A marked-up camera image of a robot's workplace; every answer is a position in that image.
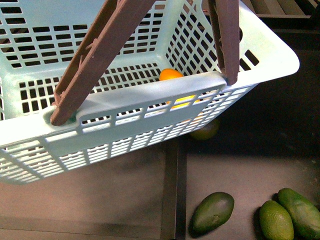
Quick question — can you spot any light blue plastic basket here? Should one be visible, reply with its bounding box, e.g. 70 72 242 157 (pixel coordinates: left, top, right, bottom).
0 0 300 184

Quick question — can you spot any dark green avocado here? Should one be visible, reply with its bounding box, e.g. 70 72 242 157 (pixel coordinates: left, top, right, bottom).
190 192 235 235

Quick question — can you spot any yellow mango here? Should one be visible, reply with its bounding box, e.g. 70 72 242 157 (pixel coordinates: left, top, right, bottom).
159 68 195 109

